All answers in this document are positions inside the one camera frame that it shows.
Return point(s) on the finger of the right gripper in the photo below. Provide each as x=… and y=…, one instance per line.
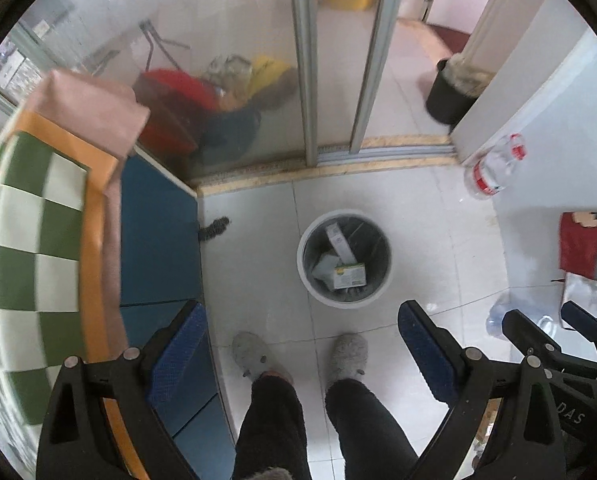
x=531, y=341
x=581, y=320

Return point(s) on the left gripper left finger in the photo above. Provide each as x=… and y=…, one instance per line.
x=102, y=422

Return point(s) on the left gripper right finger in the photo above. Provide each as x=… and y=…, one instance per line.
x=526, y=440

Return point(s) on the white Dental Doctor toothpaste box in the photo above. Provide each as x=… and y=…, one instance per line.
x=340, y=244

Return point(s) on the white foil sachet packet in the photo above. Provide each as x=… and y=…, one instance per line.
x=325, y=267

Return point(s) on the white round trash bin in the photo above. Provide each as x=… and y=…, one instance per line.
x=370, y=246

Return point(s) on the lying clear water bottle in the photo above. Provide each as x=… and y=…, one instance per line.
x=522, y=306

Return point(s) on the silver foil bag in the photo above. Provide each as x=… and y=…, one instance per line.
x=582, y=291

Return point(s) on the red bag on floor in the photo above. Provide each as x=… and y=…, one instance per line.
x=578, y=243

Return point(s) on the green white checkered tablecloth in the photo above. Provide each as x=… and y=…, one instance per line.
x=58, y=276

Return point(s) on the upright clear water bottle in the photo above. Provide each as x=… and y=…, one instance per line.
x=494, y=170

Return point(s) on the right grey slipper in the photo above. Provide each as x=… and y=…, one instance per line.
x=348, y=360

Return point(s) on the grey slipper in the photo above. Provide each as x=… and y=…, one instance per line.
x=256, y=359
x=348, y=360

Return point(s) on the blue cabinet front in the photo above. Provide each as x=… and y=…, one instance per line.
x=160, y=270

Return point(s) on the small green white box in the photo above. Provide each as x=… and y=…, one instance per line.
x=351, y=276

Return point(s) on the left grey slipper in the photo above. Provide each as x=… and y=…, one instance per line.
x=256, y=359

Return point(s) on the dark sock on floor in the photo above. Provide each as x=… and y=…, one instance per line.
x=213, y=230

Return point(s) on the pink cloth on counter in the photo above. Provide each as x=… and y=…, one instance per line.
x=103, y=112

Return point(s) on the red stool behind glass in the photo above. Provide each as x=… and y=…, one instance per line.
x=180, y=107

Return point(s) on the aluminium sliding door frame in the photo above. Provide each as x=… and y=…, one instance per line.
x=358, y=150

